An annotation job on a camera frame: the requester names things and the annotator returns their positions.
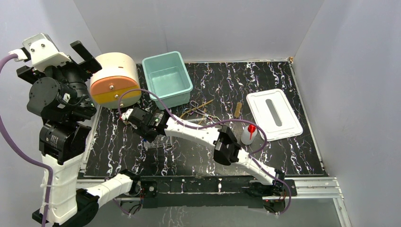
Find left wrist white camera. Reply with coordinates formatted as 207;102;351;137
9;33;72;72

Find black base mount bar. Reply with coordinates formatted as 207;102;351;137
140;176;297;211

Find aluminium frame rail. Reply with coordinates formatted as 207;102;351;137
62;177;345;201

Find white squeeze bottle red cap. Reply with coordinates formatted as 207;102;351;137
241;124;258;145

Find white plastic bin lid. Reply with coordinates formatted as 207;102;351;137
246;88;303;141

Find metal tongs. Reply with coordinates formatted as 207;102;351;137
189;100;221;123

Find wrist white camera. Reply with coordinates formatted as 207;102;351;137
9;33;72;72
120;108;133;125

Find clear test tube rack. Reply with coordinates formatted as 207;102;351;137
143;135;173;149

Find tan rubber band loop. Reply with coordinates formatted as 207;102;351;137
180;99;216;125

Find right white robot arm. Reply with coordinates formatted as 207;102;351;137
121;107;285;196

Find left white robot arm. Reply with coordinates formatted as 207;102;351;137
17;34;141;227

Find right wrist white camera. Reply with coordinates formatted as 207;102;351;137
120;108;133;125

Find teal plastic bin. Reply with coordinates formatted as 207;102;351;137
142;51;193;109

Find white orange yellow cylinder device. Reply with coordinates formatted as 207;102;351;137
89;52;141;109

